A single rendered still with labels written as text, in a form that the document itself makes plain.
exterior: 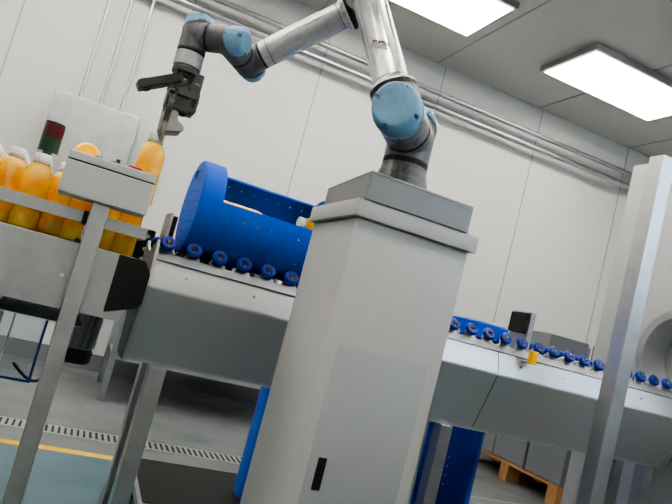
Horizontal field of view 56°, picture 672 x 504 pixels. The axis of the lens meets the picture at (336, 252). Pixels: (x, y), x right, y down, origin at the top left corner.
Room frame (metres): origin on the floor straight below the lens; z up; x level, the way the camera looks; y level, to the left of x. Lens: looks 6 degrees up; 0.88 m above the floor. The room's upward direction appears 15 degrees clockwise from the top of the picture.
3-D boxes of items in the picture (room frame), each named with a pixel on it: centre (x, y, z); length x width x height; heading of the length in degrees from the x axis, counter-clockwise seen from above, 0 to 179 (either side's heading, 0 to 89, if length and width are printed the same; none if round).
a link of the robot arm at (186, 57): (1.68, 0.52, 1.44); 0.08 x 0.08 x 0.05
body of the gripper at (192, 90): (1.68, 0.51, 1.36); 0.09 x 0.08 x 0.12; 113
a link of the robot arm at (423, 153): (1.58, -0.11, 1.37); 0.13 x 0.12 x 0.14; 161
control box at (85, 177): (1.52, 0.57, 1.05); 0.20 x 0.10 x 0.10; 113
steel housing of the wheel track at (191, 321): (2.27, -0.48, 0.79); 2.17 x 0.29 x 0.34; 113
